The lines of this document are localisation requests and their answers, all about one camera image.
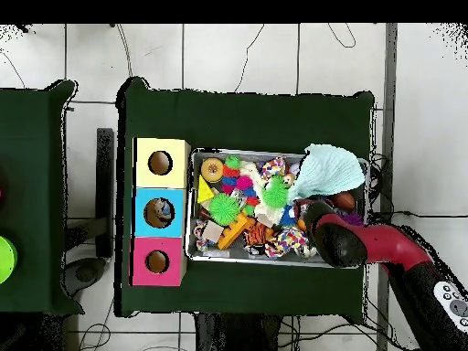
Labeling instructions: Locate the dark green side table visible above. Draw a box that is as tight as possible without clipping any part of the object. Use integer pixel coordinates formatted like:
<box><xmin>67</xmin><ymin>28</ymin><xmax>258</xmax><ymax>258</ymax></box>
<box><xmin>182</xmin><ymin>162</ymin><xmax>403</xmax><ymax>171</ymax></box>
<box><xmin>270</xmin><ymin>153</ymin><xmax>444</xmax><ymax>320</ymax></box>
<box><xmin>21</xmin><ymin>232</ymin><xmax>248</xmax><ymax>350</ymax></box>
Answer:
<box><xmin>0</xmin><ymin>80</ymin><xmax>85</xmax><ymax>315</ymax></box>

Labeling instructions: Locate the mint green cloth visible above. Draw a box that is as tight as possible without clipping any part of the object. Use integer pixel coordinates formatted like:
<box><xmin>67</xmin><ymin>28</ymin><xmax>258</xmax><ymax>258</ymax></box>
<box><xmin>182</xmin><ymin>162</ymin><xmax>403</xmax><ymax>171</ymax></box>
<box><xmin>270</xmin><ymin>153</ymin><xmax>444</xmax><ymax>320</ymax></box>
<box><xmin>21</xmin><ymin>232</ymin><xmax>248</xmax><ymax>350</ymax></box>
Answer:
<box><xmin>288</xmin><ymin>143</ymin><xmax>367</xmax><ymax>204</ymax></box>

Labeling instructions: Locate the plain wooden cube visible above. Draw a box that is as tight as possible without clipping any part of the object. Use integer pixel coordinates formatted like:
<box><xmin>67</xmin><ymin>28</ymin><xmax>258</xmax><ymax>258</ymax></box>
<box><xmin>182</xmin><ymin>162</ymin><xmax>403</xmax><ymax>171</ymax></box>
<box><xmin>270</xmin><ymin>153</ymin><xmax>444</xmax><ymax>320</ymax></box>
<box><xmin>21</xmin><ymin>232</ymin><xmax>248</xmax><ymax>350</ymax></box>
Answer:
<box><xmin>201</xmin><ymin>219</ymin><xmax>225</xmax><ymax>243</ymax></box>

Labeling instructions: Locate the wooden box with three holes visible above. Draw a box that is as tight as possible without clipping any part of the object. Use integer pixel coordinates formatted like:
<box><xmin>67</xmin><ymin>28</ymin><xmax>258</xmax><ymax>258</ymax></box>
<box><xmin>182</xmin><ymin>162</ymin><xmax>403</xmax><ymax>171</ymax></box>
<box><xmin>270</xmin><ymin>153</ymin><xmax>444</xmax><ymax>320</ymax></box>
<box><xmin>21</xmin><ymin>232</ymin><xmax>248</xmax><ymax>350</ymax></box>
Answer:
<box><xmin>129</xmin><ymin>137</ymin><xmax>191</xmax><ymax>287</ymax></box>

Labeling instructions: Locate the tiger striped plush toy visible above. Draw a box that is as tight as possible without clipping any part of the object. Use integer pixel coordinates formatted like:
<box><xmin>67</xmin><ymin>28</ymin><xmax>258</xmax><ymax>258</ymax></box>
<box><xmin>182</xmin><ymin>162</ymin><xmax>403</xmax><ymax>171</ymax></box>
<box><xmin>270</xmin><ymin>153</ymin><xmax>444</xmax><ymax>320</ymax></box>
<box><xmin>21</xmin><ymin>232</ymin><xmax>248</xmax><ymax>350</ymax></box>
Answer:
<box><xmin>243</xmin><ymin>222</ymin><xmax>275</xmax><ymax>247</ymax></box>

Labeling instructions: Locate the purple spiky ball with eyes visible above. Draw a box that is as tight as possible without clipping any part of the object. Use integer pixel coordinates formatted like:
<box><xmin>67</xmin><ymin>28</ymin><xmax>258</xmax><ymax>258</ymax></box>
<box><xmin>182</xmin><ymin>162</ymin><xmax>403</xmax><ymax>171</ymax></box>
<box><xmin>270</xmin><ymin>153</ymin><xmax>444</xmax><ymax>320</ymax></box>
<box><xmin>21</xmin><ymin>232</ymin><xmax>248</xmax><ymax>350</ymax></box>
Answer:
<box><xmin>341</xmin><ymin>211</ymin><xmax>365</xmax><ymax>226</ymax></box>

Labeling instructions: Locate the lime green round object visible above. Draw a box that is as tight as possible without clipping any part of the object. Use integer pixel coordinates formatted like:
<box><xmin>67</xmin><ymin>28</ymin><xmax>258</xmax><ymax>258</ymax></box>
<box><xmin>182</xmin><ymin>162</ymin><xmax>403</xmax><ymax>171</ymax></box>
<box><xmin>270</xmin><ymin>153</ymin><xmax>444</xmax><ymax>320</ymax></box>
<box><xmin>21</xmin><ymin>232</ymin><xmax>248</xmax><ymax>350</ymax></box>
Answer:
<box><xmin>0</xmin><ymin>235</ymin><xmax>18</xmax><ymax>284</ymax></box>

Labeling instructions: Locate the brown toy football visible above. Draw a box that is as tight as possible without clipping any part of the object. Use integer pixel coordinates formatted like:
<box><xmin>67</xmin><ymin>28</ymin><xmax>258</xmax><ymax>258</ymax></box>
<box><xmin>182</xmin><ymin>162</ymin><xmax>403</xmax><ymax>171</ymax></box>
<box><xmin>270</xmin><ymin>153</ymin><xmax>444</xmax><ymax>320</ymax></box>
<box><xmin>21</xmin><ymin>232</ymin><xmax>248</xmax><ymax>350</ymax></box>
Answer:
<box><xmin>331</xmin><ymin>191</ymin><xmax>356</xmax><ymax>211</ymax></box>

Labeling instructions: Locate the orange plastic toy block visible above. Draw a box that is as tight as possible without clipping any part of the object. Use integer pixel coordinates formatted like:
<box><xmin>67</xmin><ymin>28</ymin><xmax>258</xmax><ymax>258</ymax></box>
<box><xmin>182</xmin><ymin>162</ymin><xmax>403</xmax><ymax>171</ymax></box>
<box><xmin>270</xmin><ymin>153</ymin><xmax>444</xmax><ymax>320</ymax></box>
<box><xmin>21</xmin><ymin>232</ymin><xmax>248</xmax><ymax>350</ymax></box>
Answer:
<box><xmin>217</xmin><ymin>211</ymin><xmax>258</xmax><ymax>250</ymax></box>

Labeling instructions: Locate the green spiky ball with eyes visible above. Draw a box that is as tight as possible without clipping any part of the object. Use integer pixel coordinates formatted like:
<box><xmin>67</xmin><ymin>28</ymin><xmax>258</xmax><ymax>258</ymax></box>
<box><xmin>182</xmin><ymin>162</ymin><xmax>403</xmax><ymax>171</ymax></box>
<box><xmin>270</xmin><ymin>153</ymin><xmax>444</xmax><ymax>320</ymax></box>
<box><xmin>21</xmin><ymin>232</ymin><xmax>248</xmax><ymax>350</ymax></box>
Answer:
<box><xmin>262</xmin><ymin>176</ymin><xmax>291</xmax><ymax>207</ymax></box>

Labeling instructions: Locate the plain green spiky ball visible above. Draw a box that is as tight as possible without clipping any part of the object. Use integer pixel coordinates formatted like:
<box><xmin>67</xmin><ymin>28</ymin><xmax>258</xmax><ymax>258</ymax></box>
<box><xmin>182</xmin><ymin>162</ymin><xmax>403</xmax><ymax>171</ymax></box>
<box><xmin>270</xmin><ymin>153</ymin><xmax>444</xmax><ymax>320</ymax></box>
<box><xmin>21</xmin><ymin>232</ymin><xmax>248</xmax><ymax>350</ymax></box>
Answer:
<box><xmin>207</xmin><ymin>192</ymin><xmax>241</xmax><ymax>227</ymax></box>

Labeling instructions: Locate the yellow toy cheese wedge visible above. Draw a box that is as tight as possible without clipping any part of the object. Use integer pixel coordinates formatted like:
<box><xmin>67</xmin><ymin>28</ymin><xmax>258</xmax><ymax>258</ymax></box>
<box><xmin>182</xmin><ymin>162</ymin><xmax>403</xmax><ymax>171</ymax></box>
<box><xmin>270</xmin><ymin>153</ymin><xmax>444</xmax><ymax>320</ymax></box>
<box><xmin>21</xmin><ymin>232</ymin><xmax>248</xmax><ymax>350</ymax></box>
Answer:
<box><xmin>197</xmin><ymin>174</ymin><xmax>216</xmax><ymax>205</ymax></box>

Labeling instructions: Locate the dark green table cloth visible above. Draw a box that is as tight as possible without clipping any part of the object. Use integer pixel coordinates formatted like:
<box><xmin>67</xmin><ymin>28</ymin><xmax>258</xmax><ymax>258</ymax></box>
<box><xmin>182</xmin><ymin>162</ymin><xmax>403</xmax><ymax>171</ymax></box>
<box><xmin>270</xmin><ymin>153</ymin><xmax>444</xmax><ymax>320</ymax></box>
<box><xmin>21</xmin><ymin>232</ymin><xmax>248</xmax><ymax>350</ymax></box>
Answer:
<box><xmin>115</xmin><ymin>77</ymin><xmax>376</xmax><ymax>317</ymax></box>

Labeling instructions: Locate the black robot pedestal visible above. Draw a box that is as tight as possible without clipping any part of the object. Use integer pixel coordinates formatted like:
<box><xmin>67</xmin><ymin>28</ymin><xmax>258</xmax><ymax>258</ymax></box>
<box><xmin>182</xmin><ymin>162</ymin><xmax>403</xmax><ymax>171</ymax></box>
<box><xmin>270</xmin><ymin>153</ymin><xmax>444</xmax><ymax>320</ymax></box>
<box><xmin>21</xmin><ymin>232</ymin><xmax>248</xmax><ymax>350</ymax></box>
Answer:
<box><xmin>193</xmin><ymin>313</ymin><xmax>284</xmax><ymax>351</ymax></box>

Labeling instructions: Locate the wire mesh bin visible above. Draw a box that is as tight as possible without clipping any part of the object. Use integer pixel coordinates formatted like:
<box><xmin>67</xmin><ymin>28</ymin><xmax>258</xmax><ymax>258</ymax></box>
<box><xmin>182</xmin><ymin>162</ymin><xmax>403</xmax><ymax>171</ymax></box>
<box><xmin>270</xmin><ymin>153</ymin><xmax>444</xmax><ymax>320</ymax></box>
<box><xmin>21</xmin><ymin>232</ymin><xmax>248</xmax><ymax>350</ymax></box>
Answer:
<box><xmin>185</xmin><ymin>147</ymin><xmax>369</xmax><ymax>270</ymax></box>

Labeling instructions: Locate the toy burger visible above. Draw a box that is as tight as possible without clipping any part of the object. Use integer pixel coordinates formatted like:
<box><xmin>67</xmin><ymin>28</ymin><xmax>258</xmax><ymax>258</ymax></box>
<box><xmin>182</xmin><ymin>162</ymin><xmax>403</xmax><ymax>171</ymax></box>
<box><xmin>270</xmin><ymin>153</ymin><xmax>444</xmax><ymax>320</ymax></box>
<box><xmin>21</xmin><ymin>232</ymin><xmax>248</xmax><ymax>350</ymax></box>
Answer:
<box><xmin>200</xmin><ymin>157</ymin><xmax>225</xmax><ymax>183</ymax></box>

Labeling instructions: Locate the black upright panel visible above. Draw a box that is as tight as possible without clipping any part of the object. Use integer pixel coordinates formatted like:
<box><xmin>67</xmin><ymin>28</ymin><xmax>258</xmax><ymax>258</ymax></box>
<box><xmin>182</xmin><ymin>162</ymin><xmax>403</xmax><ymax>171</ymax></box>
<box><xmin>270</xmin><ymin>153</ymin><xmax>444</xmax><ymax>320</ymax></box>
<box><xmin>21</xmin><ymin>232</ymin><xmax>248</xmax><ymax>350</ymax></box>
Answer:
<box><xmin>95</xmin><ymin>127</ymin><xmax>115</xmax><ymax>259</ymax></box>

